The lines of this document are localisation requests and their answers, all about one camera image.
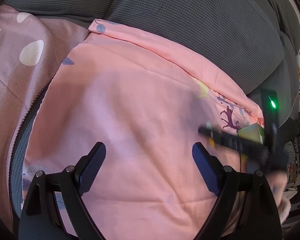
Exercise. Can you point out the green holographic cardboard box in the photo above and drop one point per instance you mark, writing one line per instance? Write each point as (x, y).
(253, 132)

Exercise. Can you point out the mauve leaf pattern blanket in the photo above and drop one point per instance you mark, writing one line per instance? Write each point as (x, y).
(31, 51)

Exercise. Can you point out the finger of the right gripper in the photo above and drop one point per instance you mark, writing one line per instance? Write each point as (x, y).
(233, 142)

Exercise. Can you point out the person's hand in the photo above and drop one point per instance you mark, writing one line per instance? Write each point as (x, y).
(277, 182)

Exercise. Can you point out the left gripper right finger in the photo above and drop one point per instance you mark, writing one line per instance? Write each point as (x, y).
(245, 207)

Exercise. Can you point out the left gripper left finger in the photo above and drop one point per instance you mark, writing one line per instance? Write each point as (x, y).
(41, 218)

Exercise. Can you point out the grey sofa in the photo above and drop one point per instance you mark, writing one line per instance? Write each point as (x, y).
(254, 41)

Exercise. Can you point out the pink printed blanket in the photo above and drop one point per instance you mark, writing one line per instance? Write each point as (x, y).
(144, 97)

